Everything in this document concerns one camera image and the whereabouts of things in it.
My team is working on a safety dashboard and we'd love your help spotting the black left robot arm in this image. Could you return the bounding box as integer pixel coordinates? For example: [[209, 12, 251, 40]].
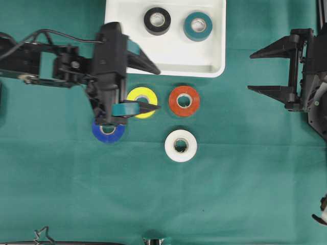
[[1, 29, 160, 126]]

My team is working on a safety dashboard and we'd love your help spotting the green tape roll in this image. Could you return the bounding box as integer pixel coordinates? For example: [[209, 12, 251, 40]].
[[183, 12, 213, 42]]

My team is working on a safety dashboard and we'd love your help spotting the white tape roll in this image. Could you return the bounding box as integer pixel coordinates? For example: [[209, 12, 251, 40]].
[[165, 130, 198, 162]]

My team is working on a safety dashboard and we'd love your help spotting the blue tape roll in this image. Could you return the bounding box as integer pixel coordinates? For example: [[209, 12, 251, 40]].
[[92, 119, 126, 144]]

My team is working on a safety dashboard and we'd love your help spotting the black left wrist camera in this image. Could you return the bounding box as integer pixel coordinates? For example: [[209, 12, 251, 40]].
[[91, 22, 128, 102]]

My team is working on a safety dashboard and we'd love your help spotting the black tape roll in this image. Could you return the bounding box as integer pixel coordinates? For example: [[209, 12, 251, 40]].
[[144, 7, 171, 36]]

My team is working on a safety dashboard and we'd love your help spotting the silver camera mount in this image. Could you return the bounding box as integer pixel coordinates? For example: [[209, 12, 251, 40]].
[[143, 237, 167, 245]]

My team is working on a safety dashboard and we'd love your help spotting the red tape roll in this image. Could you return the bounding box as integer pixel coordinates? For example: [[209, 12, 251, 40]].
[[169, 86, 200, 117]]

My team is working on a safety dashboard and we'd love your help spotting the bent metal wire clip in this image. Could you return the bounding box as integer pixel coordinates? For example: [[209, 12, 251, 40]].
[[33, 226, 55, 245]]

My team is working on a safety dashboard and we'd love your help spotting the black camera cable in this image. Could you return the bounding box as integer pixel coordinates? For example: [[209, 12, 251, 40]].
[[0, 29, 103, 62]]

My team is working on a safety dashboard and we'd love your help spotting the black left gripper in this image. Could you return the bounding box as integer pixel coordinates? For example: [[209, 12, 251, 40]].
[[53, 40, 161, 125]]

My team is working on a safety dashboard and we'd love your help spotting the white connector with cables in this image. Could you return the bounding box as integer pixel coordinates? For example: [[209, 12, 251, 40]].
[[312, 195, 327, 226]]

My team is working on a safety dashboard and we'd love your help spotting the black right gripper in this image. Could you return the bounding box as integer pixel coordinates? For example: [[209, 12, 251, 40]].
[[247, 29, 326, 112]]

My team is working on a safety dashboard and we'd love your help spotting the white plastic case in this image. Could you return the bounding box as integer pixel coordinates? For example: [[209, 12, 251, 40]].
[[104, 1, 227, 78]]

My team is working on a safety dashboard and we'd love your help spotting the yellow tape roll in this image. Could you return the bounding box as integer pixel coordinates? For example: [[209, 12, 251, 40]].
[[127, 87, 158, 105]]

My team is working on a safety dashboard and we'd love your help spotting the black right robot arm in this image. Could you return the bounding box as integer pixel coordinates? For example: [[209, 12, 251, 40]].
[[248, 1, 326, 139]]

